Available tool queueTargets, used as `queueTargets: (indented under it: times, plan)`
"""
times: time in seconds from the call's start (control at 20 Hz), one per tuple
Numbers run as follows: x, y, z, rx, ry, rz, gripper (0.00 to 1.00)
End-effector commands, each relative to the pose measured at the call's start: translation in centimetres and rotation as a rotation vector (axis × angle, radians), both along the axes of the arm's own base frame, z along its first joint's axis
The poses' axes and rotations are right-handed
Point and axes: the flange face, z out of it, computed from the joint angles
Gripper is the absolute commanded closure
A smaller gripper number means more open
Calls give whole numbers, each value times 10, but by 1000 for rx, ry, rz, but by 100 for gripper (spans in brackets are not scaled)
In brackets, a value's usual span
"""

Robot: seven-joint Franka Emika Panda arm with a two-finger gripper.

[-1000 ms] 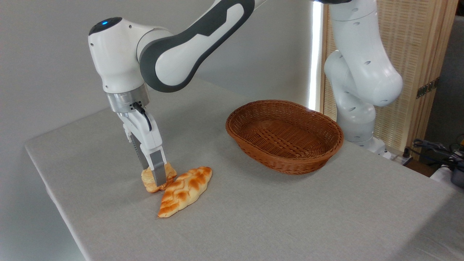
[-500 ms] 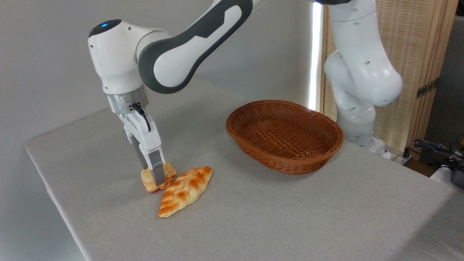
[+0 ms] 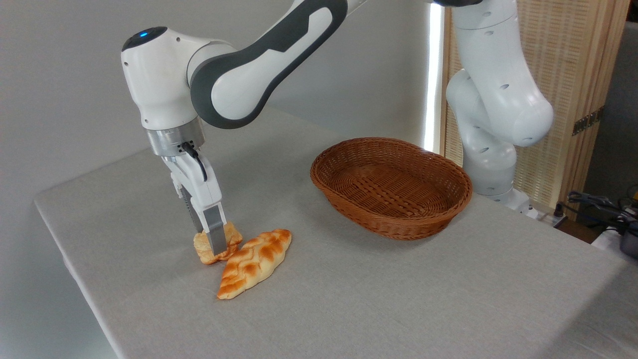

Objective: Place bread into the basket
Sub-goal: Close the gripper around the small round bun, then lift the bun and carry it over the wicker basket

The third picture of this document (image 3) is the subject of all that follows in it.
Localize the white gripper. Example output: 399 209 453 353
160 149 228 255

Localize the round pale biscuit bread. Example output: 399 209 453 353
193 222 244 265

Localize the braided golden bread loaf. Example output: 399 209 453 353
217 229 293 300

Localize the brown oval wicker basket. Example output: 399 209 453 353
310 137 474 241

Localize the grey tablecloth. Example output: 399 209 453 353
34 105 638 359

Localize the white power strip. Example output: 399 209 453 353
528 207 569 228

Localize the dark metal screen hinge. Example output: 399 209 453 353
572 106 605 136

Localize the wooden slatted folding screen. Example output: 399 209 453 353
440 0 631 212

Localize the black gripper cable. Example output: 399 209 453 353
180 142 208 182

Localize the black cable bundle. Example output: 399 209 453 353
554 190 638 231

